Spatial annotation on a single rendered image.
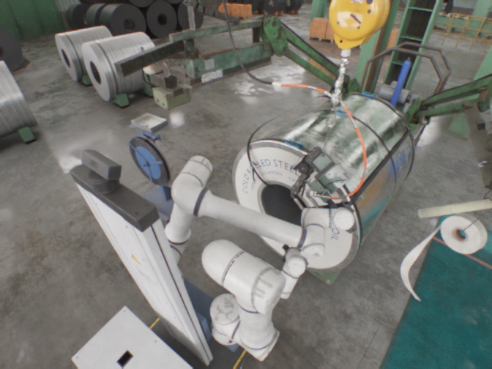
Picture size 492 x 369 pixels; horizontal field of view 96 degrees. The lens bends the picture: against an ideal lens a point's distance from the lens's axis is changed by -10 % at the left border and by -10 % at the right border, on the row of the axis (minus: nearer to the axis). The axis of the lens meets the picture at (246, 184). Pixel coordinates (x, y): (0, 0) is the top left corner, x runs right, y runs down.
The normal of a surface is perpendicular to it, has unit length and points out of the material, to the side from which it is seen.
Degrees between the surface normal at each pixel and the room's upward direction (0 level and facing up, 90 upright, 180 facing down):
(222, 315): 9
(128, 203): 0
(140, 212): 0
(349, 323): 0
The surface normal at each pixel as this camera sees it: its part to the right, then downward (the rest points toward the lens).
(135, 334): 0.00, -0.76
